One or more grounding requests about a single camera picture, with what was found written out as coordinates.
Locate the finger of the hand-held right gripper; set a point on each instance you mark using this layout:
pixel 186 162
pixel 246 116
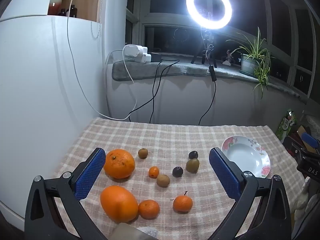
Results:
pixel 310 141

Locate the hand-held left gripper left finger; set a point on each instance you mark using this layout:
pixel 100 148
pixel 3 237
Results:
pixel 90 173

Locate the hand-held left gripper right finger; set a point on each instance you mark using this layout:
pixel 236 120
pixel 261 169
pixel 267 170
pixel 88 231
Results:
pixel 225 173

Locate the white floral plate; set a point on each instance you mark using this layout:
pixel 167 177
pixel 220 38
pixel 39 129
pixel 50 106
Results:
pixel 246 156

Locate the large speckled orange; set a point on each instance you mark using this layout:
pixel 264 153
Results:
pixel 119 163

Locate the large smooth orange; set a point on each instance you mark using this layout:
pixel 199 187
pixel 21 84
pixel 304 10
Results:
pixel 118 203

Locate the mandarin with stem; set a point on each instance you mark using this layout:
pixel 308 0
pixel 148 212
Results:
pixel 182 203

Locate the small mandarin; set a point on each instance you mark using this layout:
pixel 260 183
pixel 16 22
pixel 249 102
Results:
pixel 149 208

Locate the person's right hand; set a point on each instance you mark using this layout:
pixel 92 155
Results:
pixel 303 200

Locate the green snack packet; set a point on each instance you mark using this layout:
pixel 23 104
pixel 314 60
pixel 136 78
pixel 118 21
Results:
pixel 286 126

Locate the greenish kiwi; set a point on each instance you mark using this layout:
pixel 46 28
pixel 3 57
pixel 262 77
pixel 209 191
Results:
pixel 192 165

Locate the dark passion fruit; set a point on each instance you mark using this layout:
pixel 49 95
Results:
pixel 193 154
pixel 177 171

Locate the small brown kiwi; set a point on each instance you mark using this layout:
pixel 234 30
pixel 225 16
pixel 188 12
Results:
pixel 142 153

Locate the beige checked tablecloth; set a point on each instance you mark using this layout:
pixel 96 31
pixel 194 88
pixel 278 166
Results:
pixel 175 140

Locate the orange kumquat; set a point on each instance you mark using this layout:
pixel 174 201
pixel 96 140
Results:
pixel 154 172

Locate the potted spider plant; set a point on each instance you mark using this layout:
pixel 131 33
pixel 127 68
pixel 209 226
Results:
pixel 248 63

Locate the white cabinet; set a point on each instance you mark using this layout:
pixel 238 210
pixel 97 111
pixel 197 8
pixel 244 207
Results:
pixel 37 80

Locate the small figurine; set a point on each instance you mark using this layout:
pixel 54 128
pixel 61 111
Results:
pixel 228 61

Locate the small white power adapter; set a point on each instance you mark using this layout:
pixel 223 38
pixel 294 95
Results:
pixel 145 58

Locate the large white power adapter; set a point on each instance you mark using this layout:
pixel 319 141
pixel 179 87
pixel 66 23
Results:
pixel 132 50

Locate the black power adapter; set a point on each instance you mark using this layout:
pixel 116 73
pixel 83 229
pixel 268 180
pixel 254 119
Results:
pixel 156 57

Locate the dark bottle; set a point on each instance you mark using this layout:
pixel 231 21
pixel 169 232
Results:
pixel 72 11

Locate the red and white vase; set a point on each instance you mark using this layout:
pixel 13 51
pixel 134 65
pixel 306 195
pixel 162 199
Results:
pixel 54 5

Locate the window frame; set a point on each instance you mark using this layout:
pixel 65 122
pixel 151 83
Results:
pixel 142 12

